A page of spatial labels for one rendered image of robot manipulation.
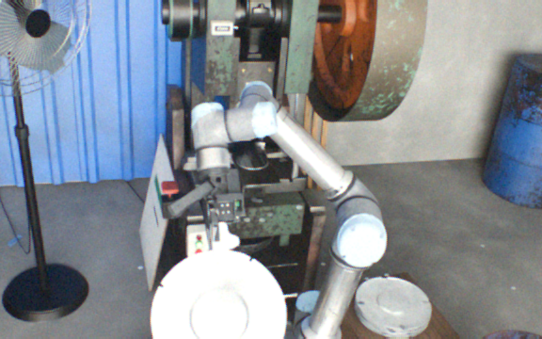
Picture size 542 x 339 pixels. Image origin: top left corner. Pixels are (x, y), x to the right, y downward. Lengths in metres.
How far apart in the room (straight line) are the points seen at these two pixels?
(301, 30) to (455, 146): 2.48
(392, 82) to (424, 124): 2.15
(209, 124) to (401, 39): 0.84
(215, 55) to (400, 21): 0.63
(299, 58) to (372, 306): 0.96
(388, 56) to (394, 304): 0.93
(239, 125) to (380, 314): 1.14
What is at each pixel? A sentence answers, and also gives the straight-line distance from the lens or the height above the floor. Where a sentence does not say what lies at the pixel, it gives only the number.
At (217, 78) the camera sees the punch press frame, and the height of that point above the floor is 1.12.
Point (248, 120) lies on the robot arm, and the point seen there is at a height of 1.31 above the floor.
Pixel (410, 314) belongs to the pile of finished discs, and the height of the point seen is 0.40.
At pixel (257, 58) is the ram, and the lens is 2.13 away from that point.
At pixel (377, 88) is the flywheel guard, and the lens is 1.95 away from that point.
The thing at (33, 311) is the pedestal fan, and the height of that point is 0.04.
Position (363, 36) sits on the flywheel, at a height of 1.30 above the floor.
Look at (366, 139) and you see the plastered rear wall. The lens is 3.93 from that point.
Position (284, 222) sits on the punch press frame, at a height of 0.56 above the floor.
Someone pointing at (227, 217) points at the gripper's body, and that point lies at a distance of 1.24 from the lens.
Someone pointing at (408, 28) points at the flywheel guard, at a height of 1.39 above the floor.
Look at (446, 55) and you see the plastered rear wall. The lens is 3.96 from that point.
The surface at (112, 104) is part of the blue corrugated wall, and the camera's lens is 3.39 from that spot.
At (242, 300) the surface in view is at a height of 0.99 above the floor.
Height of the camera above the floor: 1.82
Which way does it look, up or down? 29 degrees down
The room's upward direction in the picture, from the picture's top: 6 degrees clockwise
